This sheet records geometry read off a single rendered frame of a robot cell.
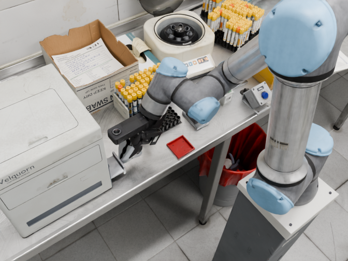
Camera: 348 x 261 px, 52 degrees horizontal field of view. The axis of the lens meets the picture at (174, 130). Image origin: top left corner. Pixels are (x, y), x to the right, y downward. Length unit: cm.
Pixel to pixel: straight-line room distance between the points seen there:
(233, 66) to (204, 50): 50
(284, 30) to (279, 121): 21
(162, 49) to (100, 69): 24
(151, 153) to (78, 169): 31
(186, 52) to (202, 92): 47
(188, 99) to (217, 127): 37
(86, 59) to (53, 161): 61
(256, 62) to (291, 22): 30
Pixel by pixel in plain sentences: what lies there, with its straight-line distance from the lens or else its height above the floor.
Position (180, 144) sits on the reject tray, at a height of 88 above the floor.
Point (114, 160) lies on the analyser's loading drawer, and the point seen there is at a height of 91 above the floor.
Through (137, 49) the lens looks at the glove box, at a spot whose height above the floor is 96.
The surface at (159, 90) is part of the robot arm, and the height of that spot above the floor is 117.
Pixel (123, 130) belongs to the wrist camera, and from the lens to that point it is 98.
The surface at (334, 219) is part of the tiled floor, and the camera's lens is 225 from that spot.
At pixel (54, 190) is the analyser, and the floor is 102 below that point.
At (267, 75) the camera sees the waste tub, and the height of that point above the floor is 93.
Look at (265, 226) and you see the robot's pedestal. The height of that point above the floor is 80.
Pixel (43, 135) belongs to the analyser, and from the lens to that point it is 88.
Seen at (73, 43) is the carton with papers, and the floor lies 96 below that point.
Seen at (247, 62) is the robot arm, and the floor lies 128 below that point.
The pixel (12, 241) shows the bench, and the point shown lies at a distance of 111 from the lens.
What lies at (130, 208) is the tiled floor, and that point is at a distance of 205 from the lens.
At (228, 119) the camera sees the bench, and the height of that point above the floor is 87.
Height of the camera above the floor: 185
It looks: 52 degrees down
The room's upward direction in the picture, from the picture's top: 4 degrees clockwise
